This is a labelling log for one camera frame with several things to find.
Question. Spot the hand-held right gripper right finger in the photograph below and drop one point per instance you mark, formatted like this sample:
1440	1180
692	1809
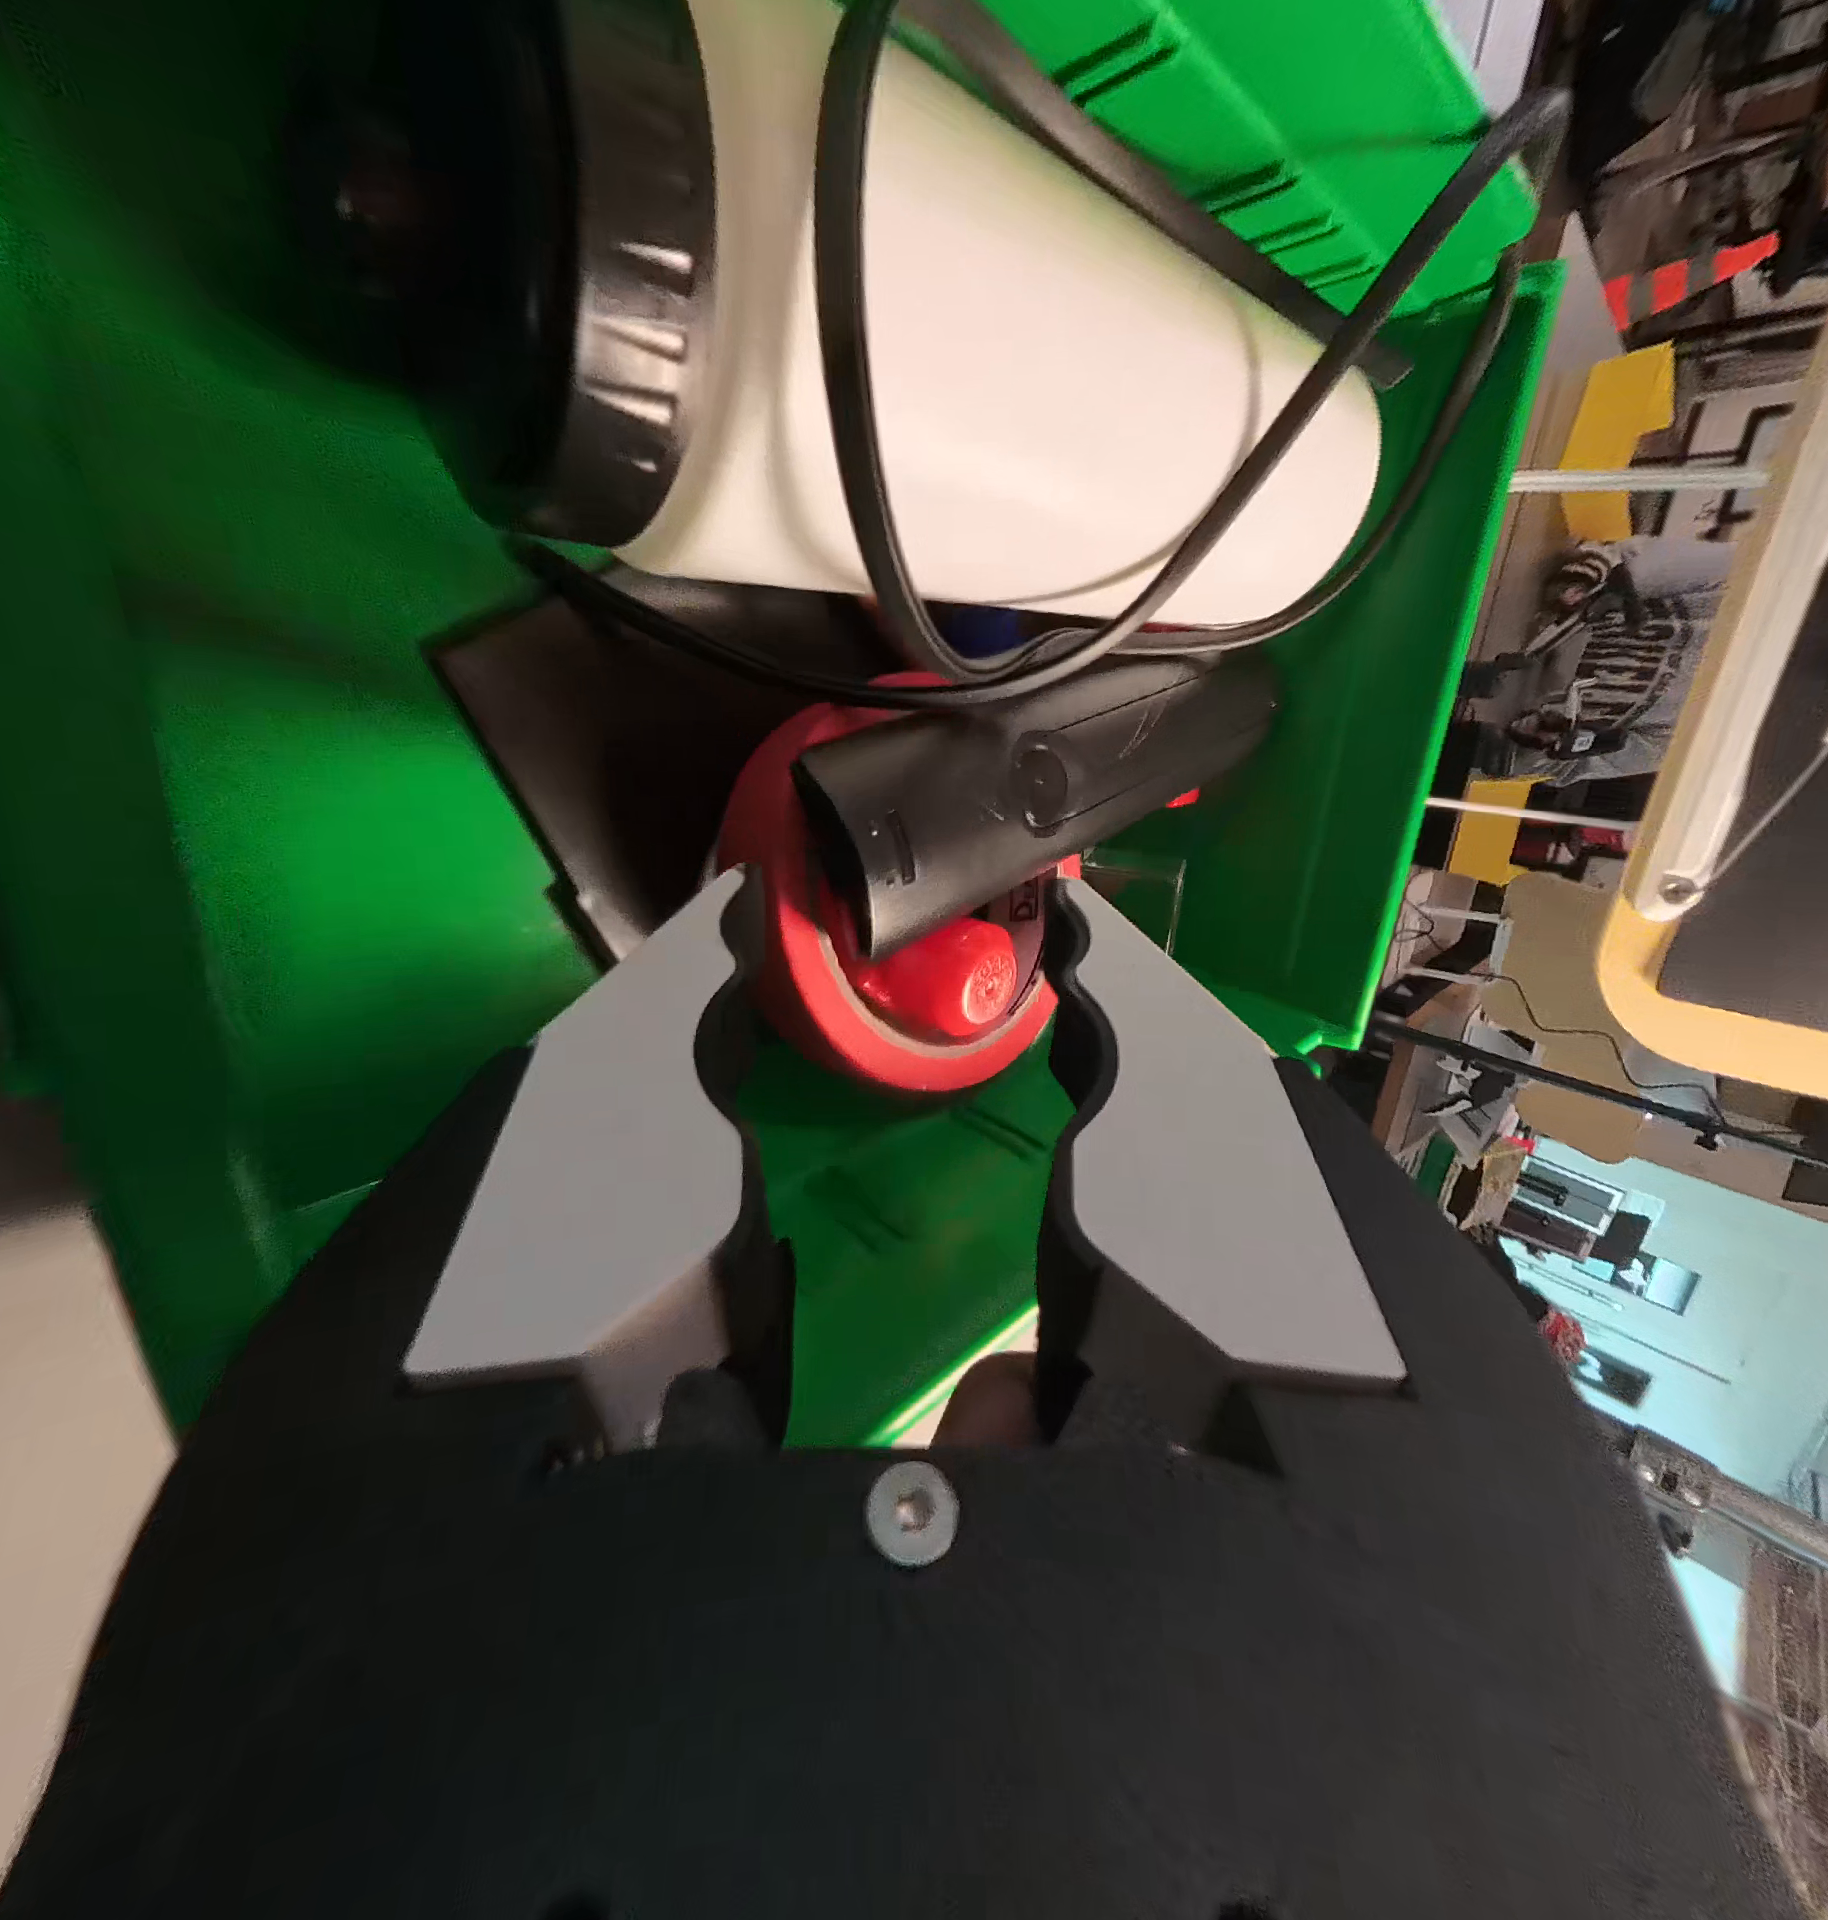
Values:
1230	1200

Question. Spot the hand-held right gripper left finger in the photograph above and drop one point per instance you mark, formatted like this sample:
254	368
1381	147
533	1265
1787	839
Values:
585	1200

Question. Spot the green plastic bin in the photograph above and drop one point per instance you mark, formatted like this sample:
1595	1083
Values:
254	751

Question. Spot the red round tool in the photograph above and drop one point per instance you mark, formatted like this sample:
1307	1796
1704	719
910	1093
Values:
931	1006

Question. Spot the black flat sheet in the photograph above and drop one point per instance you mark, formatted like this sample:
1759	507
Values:
585	751

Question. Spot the black panel with pale rim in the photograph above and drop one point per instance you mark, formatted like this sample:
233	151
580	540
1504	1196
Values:
1815	901

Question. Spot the white cylinder with black cap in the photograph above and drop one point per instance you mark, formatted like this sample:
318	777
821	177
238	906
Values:
1035	390

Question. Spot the yellow plastic bin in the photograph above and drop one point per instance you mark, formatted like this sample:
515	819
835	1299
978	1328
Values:
1621	421

